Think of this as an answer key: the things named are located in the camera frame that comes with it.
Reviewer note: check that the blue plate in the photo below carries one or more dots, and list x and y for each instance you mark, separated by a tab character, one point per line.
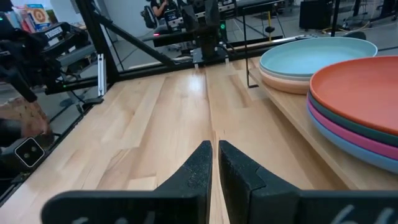
373	159

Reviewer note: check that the colourful printed box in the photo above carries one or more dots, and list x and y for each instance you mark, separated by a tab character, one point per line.
38	15

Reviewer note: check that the burnt orange plate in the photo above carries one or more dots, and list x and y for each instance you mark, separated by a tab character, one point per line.
357	90

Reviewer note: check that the black square camera module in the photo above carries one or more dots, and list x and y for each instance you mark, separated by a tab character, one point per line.
30	152

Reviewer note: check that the black cabinet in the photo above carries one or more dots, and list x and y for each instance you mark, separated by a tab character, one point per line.
315	14

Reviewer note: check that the silver aluminium bracket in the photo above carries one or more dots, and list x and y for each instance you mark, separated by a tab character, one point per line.
102	74

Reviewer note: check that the grey plate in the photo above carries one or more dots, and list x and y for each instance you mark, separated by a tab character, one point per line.
289	77

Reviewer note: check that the person's hand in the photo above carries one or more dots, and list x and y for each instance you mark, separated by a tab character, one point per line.
25	115

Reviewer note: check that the tan brown plate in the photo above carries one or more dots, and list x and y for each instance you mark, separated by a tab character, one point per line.
289	87

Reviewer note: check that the black metal rig frame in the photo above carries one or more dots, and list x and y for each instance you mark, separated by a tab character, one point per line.
99	40

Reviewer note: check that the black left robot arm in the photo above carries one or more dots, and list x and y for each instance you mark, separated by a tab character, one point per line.
208	40

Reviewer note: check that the magenta plate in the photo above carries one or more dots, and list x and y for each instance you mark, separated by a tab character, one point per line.
373	146

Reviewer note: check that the yellow post with black base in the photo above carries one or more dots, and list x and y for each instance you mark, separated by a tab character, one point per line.
269	28

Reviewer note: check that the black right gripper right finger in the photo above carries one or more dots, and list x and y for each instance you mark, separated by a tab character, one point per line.
255	196

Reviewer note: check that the light teal plate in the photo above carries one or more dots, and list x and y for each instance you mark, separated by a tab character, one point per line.
311	56

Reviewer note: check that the black office chair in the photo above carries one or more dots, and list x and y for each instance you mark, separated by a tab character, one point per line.
149	18

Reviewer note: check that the dark teal plate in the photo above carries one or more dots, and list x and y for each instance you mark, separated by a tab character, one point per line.
373	134

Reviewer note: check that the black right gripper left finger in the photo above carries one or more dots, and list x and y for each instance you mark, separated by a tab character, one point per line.
186	193

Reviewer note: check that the person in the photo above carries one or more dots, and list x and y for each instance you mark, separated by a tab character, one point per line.
158	7

